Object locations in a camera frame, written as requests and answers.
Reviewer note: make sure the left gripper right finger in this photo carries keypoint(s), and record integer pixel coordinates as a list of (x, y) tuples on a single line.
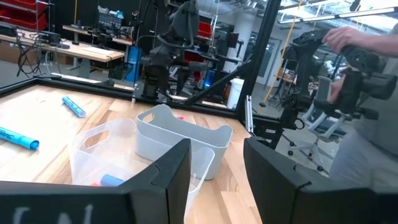
[(311, 205)]

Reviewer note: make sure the clear plastic bin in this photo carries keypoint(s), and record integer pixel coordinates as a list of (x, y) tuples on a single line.
[(93, 161)]

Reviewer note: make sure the blue barrel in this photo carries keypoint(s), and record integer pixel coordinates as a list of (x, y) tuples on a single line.
[(133, 62)]

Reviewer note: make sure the white office chair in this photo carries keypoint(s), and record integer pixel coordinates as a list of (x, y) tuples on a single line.
[(324, 90)]

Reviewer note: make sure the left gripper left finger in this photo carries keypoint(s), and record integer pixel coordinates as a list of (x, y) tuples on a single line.
[(93, 205)]

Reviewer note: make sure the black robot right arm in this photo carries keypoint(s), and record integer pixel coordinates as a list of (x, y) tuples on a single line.
[(185, 18)]

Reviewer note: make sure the red marker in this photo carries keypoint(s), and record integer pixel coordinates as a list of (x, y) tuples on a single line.
[(179, 118), (95, 184)]

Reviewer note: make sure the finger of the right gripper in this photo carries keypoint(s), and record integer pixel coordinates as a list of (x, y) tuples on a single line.
[(183, 80)]

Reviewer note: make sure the white bucket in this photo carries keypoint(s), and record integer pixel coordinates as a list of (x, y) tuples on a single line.
[(235, 93)]

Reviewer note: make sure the light grey plastic bin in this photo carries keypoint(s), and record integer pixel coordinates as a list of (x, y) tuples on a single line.
[(186, 137)]

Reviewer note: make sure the person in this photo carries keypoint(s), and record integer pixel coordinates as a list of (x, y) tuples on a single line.
[(382, 124)]

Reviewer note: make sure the red storage bins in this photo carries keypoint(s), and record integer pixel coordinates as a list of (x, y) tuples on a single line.
[(205, 29), (25, 18)]

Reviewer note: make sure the wooden workbench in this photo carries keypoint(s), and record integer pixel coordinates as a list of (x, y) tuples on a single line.
[(93, 53)]

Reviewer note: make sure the black metal frame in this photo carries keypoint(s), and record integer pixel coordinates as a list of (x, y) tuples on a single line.
[(264, 37)]

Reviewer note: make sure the light blue marker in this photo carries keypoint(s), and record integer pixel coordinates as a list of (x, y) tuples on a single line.
[(73, 106)]

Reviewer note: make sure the cyan Sharpie marker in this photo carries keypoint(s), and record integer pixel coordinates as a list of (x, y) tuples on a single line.
[(18, 138)]

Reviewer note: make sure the silver metal bracket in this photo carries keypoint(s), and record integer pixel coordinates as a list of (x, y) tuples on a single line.
[(248, 113)]

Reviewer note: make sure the thick blue marker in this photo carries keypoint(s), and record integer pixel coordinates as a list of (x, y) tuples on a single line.
[(110, 180)]

